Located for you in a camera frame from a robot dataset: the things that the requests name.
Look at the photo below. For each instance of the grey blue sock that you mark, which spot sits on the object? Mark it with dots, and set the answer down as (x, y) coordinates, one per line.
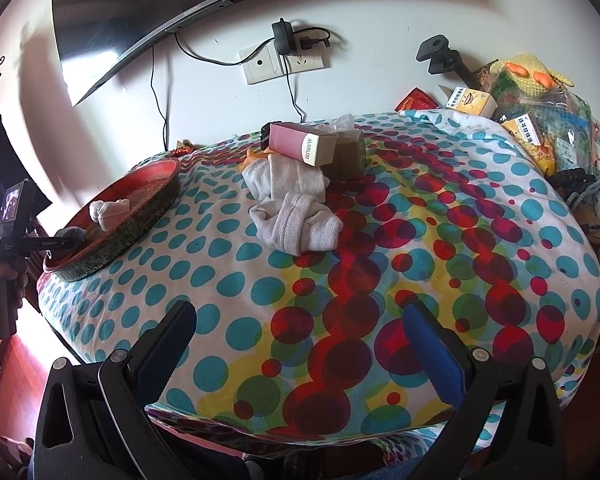
(74, 232)

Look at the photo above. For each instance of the clear plastic bag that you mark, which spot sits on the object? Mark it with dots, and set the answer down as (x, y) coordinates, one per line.
(342, 122)

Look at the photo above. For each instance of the white wall coax socket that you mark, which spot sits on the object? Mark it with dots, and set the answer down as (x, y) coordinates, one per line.
(260, 65)

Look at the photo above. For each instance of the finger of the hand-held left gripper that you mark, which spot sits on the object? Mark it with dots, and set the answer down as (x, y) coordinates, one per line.
(55, 244)

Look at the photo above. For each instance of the ribbed white sock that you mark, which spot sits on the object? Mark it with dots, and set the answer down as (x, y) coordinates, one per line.
(300, 225)

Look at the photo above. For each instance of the polka dot blanket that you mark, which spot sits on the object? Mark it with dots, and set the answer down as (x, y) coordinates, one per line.
(330, 285)

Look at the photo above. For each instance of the brown tissue box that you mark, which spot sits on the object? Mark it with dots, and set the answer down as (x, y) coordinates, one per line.
(350, 160)

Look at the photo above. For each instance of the small knotted white sock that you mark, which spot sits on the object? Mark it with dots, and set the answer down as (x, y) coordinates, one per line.
(110, 215)

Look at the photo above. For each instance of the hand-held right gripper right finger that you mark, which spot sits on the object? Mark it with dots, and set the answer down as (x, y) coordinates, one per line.
(432, 350)

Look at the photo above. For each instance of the white wall power outlet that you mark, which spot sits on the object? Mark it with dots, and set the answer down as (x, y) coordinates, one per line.
(307, 60)

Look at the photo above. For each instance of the black power adapter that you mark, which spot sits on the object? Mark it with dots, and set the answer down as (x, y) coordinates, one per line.
(282, 35)

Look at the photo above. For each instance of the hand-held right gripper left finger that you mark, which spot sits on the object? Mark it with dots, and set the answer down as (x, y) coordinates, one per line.
(172, 335)

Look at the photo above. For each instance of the yellow and white box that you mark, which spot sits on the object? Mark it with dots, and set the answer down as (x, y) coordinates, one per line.
(472, 102)
(522, 127)

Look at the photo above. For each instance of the black flat screen television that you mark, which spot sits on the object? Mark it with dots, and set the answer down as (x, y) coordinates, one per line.
(130, 10)

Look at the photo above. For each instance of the pile of packaged goods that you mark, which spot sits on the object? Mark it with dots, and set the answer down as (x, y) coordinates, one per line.
(565, 130)

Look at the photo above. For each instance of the pink and beige box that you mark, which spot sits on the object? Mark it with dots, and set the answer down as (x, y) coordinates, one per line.
(290, 140)

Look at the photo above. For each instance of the plain white sock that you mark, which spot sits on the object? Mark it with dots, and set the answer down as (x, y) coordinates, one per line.
(285, 175)

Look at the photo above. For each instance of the yellow knitted duck toy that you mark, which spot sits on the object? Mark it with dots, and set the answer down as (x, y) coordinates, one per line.
(525, 77)

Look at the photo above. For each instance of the orange rubber toy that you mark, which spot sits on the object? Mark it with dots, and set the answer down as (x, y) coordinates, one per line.
(255, 157)

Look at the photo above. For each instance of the red packet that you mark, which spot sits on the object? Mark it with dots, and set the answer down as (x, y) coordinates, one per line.
(415, 100)

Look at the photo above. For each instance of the round red tray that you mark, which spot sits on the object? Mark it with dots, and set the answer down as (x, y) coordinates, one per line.
(145, 180)

